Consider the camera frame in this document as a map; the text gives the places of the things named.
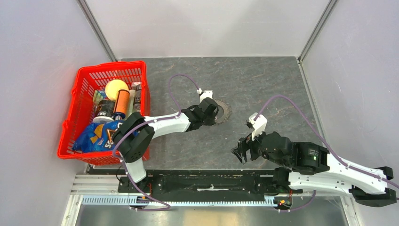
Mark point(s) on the blue Doritos chip bag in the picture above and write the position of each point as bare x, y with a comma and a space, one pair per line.
97, 137

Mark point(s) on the colourful small box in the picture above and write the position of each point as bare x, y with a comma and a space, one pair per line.
99, 95

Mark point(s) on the black can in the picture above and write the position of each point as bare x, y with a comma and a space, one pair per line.
104, 111

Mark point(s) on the clear green bottle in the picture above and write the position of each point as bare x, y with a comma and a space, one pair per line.
135, 97

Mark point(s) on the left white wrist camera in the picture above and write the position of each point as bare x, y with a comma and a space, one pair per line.
203, 94

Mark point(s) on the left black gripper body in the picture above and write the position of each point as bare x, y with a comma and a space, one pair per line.
209, 120

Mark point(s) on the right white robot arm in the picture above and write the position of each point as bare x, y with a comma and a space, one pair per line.
306, 166

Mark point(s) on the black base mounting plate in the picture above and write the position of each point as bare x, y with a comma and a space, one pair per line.
210, 185

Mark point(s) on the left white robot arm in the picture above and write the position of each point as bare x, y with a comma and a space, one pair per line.
133, 137

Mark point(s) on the yellow ball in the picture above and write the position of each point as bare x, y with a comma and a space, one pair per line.
113, 87

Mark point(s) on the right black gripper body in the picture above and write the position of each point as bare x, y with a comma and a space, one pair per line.
255, 149

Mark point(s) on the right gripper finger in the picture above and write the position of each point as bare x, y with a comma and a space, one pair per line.
240, 154
245, 143

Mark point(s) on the orange cylinder bottle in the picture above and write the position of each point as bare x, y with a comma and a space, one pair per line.
121, 105

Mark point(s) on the red plastic basket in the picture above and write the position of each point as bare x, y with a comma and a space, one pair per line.
82, 108

